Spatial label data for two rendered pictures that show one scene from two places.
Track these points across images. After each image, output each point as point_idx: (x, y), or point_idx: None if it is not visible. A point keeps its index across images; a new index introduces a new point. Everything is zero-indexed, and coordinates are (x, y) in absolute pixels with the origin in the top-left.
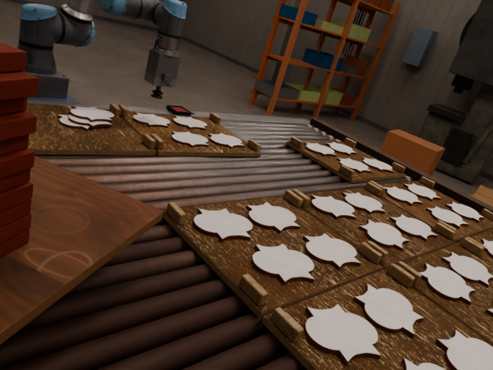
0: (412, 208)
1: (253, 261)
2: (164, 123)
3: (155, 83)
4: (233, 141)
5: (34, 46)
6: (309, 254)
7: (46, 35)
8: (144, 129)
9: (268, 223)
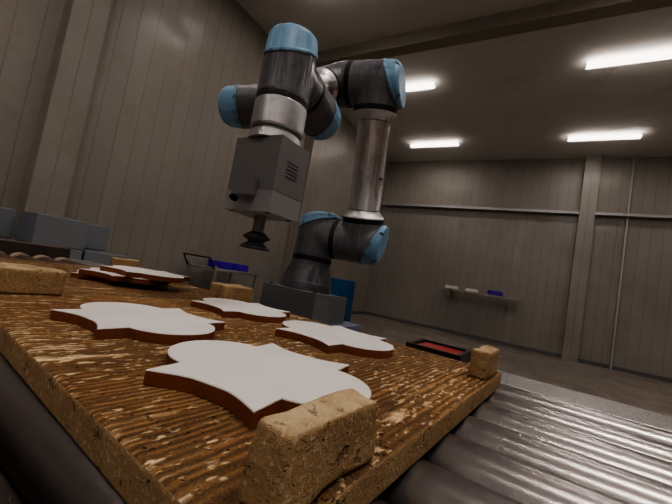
0: None
1: None
2: (235, 310)
3: (226, 203)
4: (274, 380)
5: (294, 255)
6: None
7: (307, 241)
8: (159, 301)
9: None
